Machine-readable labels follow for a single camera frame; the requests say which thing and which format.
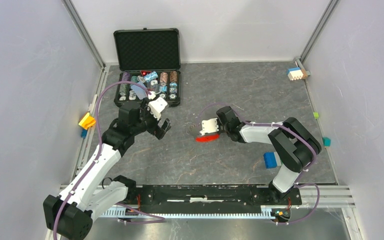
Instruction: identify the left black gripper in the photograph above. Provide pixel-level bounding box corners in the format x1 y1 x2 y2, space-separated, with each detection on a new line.
131 98 171 140

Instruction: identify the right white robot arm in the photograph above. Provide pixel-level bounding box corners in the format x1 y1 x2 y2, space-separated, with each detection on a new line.
216 106 322 204

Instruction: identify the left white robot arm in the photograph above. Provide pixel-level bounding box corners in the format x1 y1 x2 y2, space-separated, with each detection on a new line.
43 97 171 240

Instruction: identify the blue green white brick block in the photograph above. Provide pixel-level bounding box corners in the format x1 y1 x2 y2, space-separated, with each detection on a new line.
263 152 282 169

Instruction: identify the black poker chip case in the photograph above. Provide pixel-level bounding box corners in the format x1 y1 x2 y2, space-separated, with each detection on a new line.
113 28 182 107

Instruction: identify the yellow orange toy block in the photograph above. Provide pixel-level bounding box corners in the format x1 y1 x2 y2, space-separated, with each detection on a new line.
78 112 96 130

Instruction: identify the white blue brown brick block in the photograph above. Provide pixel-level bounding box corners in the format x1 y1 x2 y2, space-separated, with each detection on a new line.
287 67 311 81

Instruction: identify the small green cube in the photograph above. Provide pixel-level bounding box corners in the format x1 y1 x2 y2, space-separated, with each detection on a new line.
313 112 320 120

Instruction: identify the small teal cube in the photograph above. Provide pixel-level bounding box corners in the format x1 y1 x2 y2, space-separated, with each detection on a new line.
322 136 332 148

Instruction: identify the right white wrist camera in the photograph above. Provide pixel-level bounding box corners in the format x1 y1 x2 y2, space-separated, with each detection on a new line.
199 117 220 136

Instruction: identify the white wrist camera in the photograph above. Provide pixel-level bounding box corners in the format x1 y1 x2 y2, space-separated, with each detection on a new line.
147 91 169 120
199 117 220 136

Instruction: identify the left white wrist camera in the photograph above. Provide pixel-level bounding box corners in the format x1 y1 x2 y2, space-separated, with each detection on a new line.
147 91 169 120

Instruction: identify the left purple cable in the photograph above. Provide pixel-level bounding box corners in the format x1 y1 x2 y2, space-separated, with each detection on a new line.
52 81 156 240

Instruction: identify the purple cable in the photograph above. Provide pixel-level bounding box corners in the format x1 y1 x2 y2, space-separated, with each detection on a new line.
195 102 321 226
52 81 156 240

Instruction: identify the white slotted cable duct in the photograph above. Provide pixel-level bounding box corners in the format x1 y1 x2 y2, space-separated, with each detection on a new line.
100 206 275 220

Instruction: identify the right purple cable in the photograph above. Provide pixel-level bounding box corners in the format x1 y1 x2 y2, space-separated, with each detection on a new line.
195 102 321 226

